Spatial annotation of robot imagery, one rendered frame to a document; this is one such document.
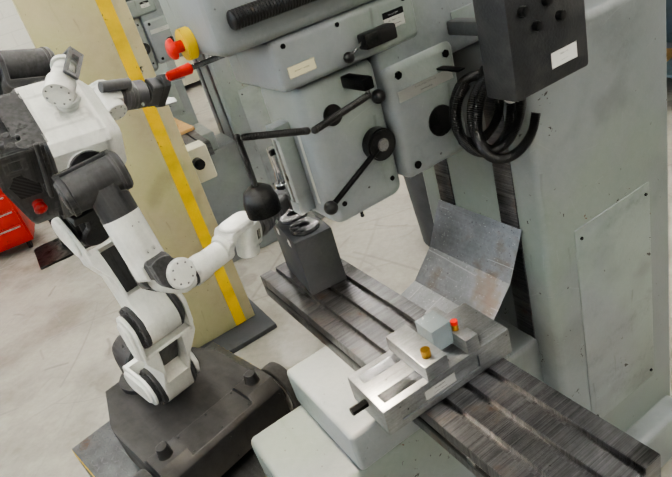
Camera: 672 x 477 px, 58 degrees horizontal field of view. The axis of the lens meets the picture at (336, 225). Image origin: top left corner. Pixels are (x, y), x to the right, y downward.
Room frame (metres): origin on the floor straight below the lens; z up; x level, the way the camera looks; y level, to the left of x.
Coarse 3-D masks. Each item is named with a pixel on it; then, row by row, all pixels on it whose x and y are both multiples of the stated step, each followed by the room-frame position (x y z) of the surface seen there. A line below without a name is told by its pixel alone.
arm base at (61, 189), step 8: (104, 152) 1.40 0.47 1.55; (112, 152) 1.37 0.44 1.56; (88, 160) 1.39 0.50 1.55; (112, 160) 1.34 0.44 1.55; (120, 160) 1.34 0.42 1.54; (72, 168) 1.37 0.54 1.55; (120, 168) 1.33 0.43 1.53; (56, 176) 1.34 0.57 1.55; (120, 176) 1.33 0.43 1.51; (128, 176) 1.33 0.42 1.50; (56, 184) 1.30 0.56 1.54; (64, 184) 1.29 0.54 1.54; (128, 184) 1.34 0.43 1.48; (64, 192) 1.28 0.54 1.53; (64, 200) 1.28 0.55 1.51; (72, 200) 1.27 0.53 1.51; (72, 208) 1.27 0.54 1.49
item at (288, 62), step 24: (384, 0) 1.23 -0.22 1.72; (408, 0) 1.25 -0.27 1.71; (312, 24) 1.17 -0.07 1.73; (336, 24) 1.18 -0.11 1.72; (360, 24) 1.20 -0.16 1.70; (408, 24) 1.25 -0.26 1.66; (264, 48) 1.14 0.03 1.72; (288, 48) 1.13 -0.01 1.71; (312, 48) 1.15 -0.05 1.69; (336, 48) 1.17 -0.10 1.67; (384, 48) 1.22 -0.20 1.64; (240, 72) 1.29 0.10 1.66; (264, 72) 1.17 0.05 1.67; (288, 72) 1.13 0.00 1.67; (312, 72) 1.15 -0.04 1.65
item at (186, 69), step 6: (204, 60) 1.29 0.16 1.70; (210, 60) 1.30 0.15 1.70; (216, 60) 1.30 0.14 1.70; (180, 66) 1.27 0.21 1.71; (186, 66) 1.27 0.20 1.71; (192, 66) 1.28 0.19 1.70; (198, 66) 1.28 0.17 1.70; (168, 72) 1.26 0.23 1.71; (174, 72) 1.26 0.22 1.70; (180, 72) 1.26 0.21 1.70; (186, 72) 1.27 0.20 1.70; (192, 72) 1.28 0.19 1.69; (168, 78) 1.26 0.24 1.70; (174, 78) 1.26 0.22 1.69
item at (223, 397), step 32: (128, 352) 1.80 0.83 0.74; (192, 352) 1.94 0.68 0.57; (128, 384) 1.84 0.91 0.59; (192, 384) 1.75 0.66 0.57; (224, 384) 1.70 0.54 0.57; (256, 384) 1.59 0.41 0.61; (128, 416) 1.68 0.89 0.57; (160, 416) 1.63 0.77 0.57; (192, 416) 1.59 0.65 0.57; (224, 416) 1.51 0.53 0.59; (256, 416) 1.51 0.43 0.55; (128, 448) 1.54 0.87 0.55; (160, 448) 1.40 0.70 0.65; (192, 448) 1.42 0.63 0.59; (224, 448) 1.43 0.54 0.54
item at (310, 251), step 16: (288, 224) 1.65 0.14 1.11; (304, 224) 1.62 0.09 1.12; (320, 224) 1.59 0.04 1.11; (288, 240) 1.58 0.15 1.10; (304, 240) 1.53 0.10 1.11; (320, 240) 1.54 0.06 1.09; (288, 256) 1.66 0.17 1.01; (304, 256) 1.53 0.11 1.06; (320, 256) 1.54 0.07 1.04; (336, 256) 1.55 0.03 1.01; (304, 272) 1.52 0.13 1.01; (320, 272) 1.54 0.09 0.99; (336, 272) 1.55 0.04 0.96; (320, 288) 1.53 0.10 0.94
